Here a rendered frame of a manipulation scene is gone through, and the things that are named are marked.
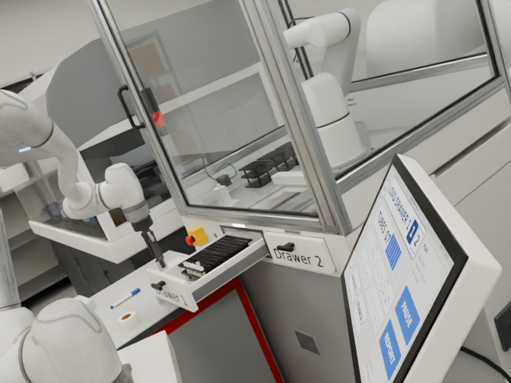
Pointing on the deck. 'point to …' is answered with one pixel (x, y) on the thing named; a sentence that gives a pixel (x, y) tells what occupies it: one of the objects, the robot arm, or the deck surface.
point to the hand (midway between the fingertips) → (162, 266)
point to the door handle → (128, 109)
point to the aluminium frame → (350, 192)
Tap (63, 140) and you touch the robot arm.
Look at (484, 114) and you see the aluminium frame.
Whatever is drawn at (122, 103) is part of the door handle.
